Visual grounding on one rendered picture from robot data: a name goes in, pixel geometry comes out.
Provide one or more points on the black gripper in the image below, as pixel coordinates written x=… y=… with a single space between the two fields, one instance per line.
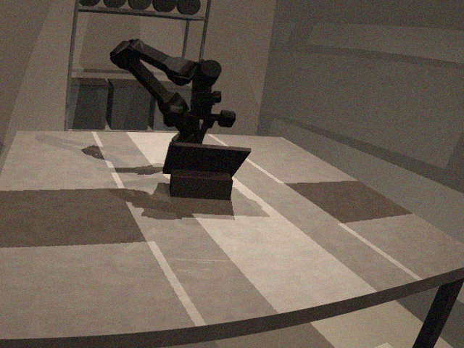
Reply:
x=225 y=119

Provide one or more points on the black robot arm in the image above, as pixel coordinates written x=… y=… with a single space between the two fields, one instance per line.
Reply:
x=181 y=71

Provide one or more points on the brown switch panel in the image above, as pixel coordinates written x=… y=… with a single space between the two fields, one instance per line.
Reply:
x=202 y=171

